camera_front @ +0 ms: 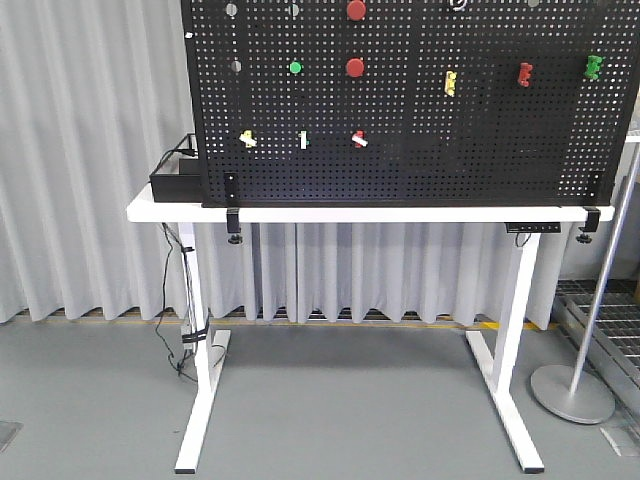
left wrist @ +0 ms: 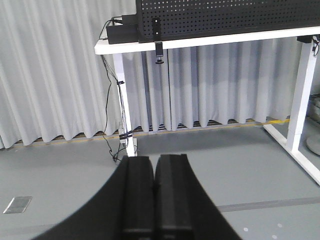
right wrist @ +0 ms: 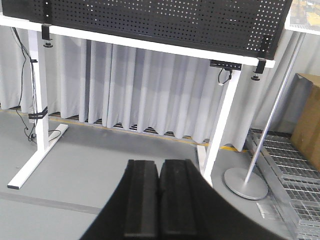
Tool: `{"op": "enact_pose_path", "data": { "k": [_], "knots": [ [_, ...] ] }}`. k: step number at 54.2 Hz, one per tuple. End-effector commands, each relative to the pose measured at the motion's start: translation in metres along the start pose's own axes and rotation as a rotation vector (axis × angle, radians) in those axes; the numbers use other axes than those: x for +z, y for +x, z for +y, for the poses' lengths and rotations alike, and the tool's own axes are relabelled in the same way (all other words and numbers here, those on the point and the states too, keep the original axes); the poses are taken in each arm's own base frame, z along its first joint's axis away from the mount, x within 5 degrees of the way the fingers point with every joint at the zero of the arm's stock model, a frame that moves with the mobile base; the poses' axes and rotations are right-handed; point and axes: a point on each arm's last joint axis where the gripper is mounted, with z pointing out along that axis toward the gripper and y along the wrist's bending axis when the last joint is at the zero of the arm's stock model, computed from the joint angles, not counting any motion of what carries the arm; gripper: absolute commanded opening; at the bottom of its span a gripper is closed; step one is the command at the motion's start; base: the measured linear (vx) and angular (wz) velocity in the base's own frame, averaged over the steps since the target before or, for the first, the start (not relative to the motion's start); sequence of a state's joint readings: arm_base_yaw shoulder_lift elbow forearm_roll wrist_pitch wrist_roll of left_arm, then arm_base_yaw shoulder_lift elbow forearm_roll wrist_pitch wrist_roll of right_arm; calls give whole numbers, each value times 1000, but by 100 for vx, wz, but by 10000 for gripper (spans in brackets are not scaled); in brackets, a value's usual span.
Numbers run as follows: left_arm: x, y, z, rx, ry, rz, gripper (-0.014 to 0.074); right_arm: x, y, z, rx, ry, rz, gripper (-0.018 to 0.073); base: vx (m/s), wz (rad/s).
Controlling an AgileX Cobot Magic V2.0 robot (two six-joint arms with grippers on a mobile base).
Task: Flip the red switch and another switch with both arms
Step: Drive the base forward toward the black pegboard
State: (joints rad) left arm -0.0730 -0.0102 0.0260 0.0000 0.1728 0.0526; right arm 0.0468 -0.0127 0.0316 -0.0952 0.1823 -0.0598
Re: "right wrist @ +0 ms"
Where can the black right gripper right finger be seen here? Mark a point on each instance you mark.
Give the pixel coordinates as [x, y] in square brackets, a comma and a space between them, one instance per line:
[190, 209]

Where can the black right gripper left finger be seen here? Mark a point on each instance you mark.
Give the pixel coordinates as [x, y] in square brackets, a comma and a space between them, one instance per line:
[131, 213]

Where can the white standing desk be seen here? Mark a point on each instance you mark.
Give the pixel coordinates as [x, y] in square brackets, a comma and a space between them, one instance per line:
[45, 141]

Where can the silver floor lamp stand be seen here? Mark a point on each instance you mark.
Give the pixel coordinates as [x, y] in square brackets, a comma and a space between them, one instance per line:
[246, 183]

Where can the metal floor grating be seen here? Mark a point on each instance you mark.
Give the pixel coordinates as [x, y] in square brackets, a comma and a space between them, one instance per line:
[294, 183]

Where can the white pleated curtain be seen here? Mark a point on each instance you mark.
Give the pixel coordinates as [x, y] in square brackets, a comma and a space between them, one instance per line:
[118, 84]

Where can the brown cardboard box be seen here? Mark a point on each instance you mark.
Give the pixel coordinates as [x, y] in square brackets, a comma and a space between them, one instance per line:
[306, 135]

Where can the black desk control panel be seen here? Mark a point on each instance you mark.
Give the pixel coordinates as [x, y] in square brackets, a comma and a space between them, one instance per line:
[225, 65]

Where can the right black pegboard clamp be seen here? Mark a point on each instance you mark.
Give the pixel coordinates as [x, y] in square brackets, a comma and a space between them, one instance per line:
[261, 57]

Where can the black pegboard clamp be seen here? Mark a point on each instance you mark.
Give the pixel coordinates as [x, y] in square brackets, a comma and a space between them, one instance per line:
[261, 57]
[46, 30]

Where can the black perforated pegboard panel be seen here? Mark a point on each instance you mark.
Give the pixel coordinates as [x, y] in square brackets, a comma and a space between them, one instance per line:
[249, 28]

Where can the left black pegboard clamp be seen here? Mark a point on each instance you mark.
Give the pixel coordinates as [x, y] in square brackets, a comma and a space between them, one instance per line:
[46, 30]

